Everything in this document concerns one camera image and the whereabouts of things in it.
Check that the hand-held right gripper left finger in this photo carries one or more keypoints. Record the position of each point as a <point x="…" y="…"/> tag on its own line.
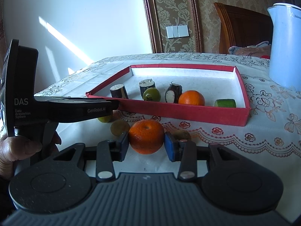
<point x="122" y="146"/>

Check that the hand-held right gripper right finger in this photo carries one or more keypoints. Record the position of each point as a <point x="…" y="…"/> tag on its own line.
<point x="170" y="147"/>

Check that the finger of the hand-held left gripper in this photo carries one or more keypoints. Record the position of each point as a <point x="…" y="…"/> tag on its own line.
<point x="77" y="110"/>

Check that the orange mandarin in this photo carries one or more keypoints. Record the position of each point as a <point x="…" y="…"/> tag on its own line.
<point x="145" y="136"/>
<point x="191" y="98"/>

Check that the red shallow cardboard tray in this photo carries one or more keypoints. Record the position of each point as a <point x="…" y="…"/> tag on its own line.
<point x="188" y="113"/>

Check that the dark sugarcane piece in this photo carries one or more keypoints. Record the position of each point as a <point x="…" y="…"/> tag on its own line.
<point x="118" y="91"/>
<point x="147" y="86"/>
<point x="172" y="93"/>

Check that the green cucumber piece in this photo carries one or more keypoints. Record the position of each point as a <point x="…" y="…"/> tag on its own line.
<point x="224" y="103"/>

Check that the person's left hand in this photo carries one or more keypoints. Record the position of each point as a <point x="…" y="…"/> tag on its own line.
<point x="14" y="153"/>

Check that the brown kiwi fruit right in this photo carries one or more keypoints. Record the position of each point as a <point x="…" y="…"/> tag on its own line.
<point x="184" y="135"/>

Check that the yellow green round fruit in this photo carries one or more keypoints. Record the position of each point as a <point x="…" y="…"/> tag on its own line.
<point x="118" y="127"/>

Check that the floral lace tablecloth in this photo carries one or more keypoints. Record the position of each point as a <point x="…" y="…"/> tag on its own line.
<point x="258" y="141"/>

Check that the pink grey pillow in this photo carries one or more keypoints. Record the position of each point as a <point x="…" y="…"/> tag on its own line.
<point x="249" y="50"/>

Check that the wooden bed headboard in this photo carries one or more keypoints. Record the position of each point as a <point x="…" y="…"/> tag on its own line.
<point x="244" y="28"/>

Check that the white electric kettle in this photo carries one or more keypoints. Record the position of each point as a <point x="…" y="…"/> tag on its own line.
<point x="285" y="49"/>

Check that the wooden wall moulding frame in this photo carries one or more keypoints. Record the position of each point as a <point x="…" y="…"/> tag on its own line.
<point x="150" y="23"/>

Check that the white wall switch panel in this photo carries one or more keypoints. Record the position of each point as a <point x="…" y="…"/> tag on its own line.
<point x="177" y="31"/>

